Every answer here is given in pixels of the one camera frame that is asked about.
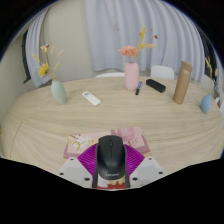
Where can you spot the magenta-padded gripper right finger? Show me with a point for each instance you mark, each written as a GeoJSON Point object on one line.
{"type": "Point", "coordinates": [146, 169]}

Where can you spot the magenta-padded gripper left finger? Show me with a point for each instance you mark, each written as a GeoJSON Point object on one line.
{"type": "Point", "coordinates": [75, 170]}

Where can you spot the black computer mouse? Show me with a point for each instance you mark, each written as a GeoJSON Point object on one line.
{"type": "Point", "coordinates": [110, 156]}

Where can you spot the cartoon cat print mouse pad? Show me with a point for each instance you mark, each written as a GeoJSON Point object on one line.
{"type": "Point", "coordinates": [80, 141]}

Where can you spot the white remote control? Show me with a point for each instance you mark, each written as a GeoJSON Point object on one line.
{"type": "Point", "coordinates": [91, 98]}

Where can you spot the pale green vase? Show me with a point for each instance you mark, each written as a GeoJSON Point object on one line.
{"type": "Point", "coordinates": [59, 93]}

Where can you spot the black and blue marker pen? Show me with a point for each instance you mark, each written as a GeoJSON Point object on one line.
{"type": "Point", "coordinates": [138, 88]}

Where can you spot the black rectangular case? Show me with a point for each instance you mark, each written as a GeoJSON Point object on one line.
{"type": "Point", "coordinates": [155, 85]}

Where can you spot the blue vase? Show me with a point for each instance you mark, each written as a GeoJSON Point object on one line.
{"type": "Point", "coordinates": [206, 104]}

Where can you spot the gold insulated drink bottle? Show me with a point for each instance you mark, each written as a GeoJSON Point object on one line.
{"type": "Point", "coordinates": [182, 85]}

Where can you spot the pink vase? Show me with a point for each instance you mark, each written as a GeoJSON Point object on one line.
{"type": "Point", "coordinates": [131, 76]}

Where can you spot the pink and yellow dried flowers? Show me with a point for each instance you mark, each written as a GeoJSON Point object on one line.
{"type": "Point", "coordinates": [129, 51]}

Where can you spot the yellow and blue dried flowers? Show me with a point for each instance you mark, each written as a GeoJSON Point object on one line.
{"type": "Point", "coordinates": [209, 63]}

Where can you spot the dark window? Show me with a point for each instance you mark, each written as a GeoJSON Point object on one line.
{"type": "Point", "coordinates": [26, 56]}

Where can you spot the narrow white curtain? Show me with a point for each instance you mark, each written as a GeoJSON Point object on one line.
{"type": "Point", "coordinates": [36, 40]}

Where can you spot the wide white curtain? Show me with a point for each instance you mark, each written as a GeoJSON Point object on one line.
{"type": "Point", "coordinates": [166, 33]}

